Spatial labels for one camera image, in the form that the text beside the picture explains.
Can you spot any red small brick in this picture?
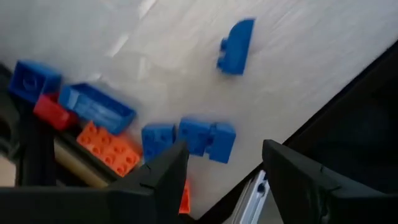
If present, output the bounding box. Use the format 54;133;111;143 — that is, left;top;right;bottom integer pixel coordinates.
32;92;79;131

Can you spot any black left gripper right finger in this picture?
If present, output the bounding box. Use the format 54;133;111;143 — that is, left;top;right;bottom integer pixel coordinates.
262;139;398;224

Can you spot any orange small brick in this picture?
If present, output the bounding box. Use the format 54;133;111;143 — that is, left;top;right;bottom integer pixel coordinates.
178;179;192;215

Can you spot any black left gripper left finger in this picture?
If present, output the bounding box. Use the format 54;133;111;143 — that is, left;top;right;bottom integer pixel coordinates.
0;141;191;224

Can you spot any blue small brick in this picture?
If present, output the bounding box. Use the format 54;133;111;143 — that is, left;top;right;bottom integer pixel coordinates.
205;122;237;165
8;60;63;104
176;117;213;157
141;123;178;163

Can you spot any orange long brick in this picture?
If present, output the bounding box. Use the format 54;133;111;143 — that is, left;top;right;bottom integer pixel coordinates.
76;120;143;178

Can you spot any silver metal bracket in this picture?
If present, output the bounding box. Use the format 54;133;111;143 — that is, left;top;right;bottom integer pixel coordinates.
238;169;271;224

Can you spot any blue sloped brick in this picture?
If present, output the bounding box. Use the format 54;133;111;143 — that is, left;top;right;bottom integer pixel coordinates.
216;17;256;77

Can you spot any blue long brick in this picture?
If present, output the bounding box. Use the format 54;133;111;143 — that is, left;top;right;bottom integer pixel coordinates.
58;82;137;136

